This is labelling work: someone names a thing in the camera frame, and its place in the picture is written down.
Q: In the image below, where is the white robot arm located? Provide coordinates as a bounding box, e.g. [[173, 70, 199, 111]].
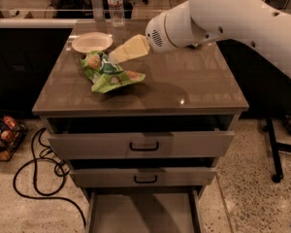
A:
[[110, 0, 291, 79]]

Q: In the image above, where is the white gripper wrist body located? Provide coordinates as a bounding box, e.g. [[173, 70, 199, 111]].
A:
[[145, 12, 177, 52]]

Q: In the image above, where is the grey drawer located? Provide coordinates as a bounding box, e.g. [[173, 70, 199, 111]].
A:
[[48, 131, 234, 159], [84, 189, 205, 233], [70, 167, 215, 188]]

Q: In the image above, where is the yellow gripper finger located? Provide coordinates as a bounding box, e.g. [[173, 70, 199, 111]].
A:
[[123, 35, 150, 59], [109, 46, 128, 64]]

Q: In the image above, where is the clear plastic water bottle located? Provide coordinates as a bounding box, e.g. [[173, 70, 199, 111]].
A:
[[107, 0, 125, 27]]

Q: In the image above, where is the green rice chip bag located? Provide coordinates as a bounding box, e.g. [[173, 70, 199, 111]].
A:
[[81, 51, 146, 93]]

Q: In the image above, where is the bottom grey drawer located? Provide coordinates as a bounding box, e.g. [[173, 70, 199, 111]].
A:
[[84, 189, 205, 233]]

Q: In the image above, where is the black stand leg with caster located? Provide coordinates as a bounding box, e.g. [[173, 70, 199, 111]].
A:
[[263, 118, 291, 183]]

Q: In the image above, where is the middle grey drawer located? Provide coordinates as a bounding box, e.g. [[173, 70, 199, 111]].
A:
[[70, 167, 215, 188]]

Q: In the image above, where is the top grey drawer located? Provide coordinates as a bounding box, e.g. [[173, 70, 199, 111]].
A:
[[48, 131, 234, 159]]

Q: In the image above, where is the grey drawer cabinet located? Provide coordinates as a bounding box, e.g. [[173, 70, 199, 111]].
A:
[[31, 18, 250, 233]]

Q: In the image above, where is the white paper bowl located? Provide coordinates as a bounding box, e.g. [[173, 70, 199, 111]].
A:
[[72, 32, 113, 53]]

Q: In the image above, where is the black wire basket with items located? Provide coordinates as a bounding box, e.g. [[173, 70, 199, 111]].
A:
[[0, 116, 28, 162]]

